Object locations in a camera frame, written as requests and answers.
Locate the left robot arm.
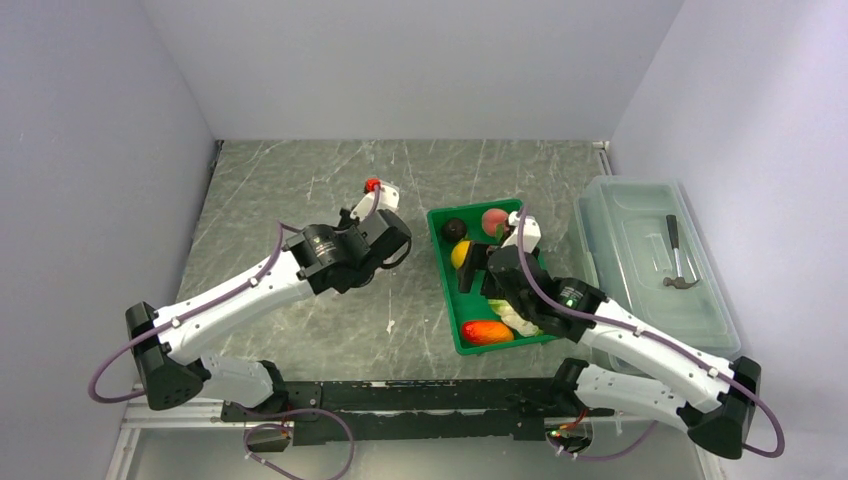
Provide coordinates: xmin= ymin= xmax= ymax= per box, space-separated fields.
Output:
xmin=125 ymin=209 xmax=412 ymax=420

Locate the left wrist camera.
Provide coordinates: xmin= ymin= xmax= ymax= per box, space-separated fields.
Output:
xmin=351 ymin=177 xmax=400 ymax=221

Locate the dark plum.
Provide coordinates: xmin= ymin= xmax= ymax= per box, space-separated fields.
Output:
xmin=440 ymin=217 xmax=468 ymax=244

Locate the pink peach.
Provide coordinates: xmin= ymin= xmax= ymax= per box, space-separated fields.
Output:
xmin=481 ymin=208 xmax=509 ymax=238

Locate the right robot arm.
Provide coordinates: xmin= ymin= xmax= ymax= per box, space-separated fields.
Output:
xmin=457 ymin=243 xmax=761 ymax=459

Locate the small hammer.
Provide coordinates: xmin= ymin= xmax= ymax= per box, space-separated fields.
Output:
xmin=663 ymin=214 xmax=699 ymax=290

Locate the green plastic tray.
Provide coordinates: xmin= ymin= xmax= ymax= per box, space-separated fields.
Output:
xmin=427 ymin=198 xmax=555 ymax=356

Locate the clear plastic storage box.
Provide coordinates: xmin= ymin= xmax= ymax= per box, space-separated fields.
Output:
xmin=568 ymin=176 xmax=741 ymax=359

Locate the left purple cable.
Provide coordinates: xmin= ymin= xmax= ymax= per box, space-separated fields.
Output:
xmin=87 ymin=185 xmax=412 ymax=480

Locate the red orange mango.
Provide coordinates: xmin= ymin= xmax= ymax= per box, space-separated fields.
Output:
xmin=460 ymin=320 xmax=515 ymax=346

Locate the yellow lemon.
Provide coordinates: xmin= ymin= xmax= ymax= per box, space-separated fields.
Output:
xmin=450 ymin=239 xmax=472 ymax=270

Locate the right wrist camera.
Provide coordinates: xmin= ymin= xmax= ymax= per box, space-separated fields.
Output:
xmin=499 ymin=211 xmax=542 ymax=253

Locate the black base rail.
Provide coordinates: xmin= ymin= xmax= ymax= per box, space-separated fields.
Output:
xmin=221 ymin=377 xmax=614 ymax=446

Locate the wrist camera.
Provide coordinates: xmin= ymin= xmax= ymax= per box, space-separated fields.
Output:
xmin=499 ymin=211 xmax=542 ymax=253
xmin=351 ymin=177 xmax=400 ymax=221

